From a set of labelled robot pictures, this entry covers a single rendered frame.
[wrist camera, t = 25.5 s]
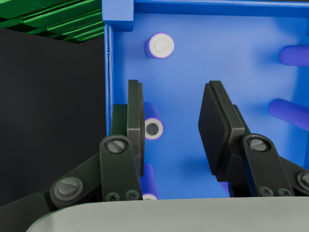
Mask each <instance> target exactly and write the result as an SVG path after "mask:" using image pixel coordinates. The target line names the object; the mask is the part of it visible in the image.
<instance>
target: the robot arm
mask: <svg viewBox="0 0 309 232"><path fill-rule="evenodd" d="M198 130H199V133H200V137H201V140H202V143H203V146H204V150H205V153H206V157H207V160H208V163H209V167H210V170H211V173H212V175H215V176H216V179H217V182H228V189H229V196H230V197H229V198H193V199H164V200H143V196H142V191H141V186H140V177H143V173H144V148H145V118H144V104H143V83H138V80H128V97H127V104H113V111H112V121H111V131H110V135H109V136H107V137H105V138H104V139H102V141H101V142H100V145H99V151H100V152H99V153H97V154H96V155H94V156H93V157H91V158H90V159H88V160H87V161H85V162H84V163H82V164H81V165H79V166H78V167H76V168H74V169H73V170H71V171H70V172H68V173H67V174H65V175H64V176H62V177H61V178H59V179H58V180H57V181H55V182H54V183H53V185H52V186H51V189H49V190H47V191H45V192H42V190H40V191H38V192H35V193H33V194H31V195H28V196H26V197H23V198H21V199H19V200H16V201H14V202H12V203H9V204H7V205H4V206H2V207H0V232H309V170H307V169H305V168H303V167H301V166H299V165H297V164H295V163H293V162H291V161H289V160H287V159H285V158H283V157H281V156H279V155H278V152H277V150H276V147H275V145H274V143H273V142H272V141H271V140H270V139H269V138H267V137H266V136H264V135H261V134H257V133H251V131H250V129H249V127H248V126H247V124H246V122H245V120H244V118H243V116H242V114H241V112H240V110H239V108H238V107H237V105H235V104H232V102H231V100H230V98H229V96H228V94H227V92H226V90H225V88H224V86H223V84H222V82H221V81H209V83H206V84H205V89H204V94H203V99H202V104H201V109H200V116H199V121H198Z"/></svg>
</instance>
